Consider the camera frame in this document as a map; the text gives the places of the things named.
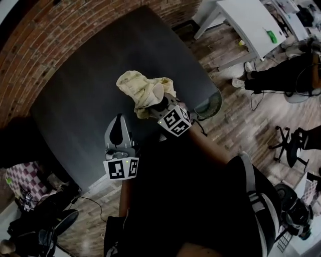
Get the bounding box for person's left forearm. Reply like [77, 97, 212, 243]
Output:
[118, 179, 131, 218]

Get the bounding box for white table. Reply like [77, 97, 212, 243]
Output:
[193, 0, 287, 72]
[260, 0, 309, 42]

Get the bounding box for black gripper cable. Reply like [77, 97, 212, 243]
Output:
[191, 118, 209, 138]

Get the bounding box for cream clothes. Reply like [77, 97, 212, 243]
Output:
[116, 70, 178, 119]

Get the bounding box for black high-back office chair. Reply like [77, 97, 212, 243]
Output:
[0, 116, 55, 171]

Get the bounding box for person's right forearm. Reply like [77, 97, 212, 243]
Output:
[187, 124, 233, 165]

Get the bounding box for grey white office chair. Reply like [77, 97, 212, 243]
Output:
[284, 90, 317, 104]

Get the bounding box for dark grey table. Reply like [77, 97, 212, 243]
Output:
[30, 5, 219, 194]

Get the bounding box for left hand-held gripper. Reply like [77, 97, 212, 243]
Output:
[103, 113, 140, 181]

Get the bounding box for person's body in black clothing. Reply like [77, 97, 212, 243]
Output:
[102, 130, 281, 257]

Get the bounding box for black floor cable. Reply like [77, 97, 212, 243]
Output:
[74, 195, 103, 223]

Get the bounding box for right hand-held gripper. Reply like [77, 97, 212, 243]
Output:
[149, 93, 193, 138]

